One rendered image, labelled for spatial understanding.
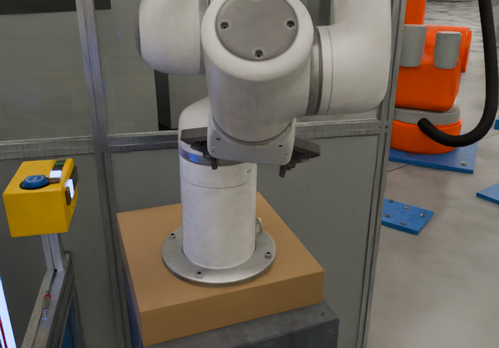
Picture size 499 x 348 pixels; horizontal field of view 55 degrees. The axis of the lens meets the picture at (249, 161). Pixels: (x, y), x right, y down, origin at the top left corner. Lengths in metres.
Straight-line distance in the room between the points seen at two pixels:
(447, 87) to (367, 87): 3.64
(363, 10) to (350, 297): 1.51
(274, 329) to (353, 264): 1.00
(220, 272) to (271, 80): 0.46
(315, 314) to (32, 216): 0.53
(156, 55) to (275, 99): 0.29
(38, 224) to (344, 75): 0.70
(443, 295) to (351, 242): 0.93
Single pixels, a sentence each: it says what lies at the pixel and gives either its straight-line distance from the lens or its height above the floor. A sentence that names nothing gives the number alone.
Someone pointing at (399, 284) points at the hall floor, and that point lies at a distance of 2.55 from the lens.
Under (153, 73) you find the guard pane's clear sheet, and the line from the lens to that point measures 1.36.
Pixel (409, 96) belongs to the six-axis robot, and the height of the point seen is 0.48.
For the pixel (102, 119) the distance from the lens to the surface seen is 1.38.
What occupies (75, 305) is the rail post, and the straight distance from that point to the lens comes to 1.18.
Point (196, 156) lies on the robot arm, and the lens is 0.69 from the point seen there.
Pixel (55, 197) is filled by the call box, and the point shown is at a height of 1.06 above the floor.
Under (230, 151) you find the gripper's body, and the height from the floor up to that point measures 1.25.
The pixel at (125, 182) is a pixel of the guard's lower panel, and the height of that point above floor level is 0.86.
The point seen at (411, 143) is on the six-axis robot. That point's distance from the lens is 4.11.
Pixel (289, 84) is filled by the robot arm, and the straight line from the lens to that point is 0.37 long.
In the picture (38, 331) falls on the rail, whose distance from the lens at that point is 0.97.
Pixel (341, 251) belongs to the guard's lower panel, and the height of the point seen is 0.54.
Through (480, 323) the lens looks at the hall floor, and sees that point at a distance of 2.43.
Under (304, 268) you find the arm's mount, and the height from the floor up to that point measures 0.99.
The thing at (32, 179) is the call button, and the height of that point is 1.08.
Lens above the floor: 1.44
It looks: 22 degrees down
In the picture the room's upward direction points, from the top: straight up
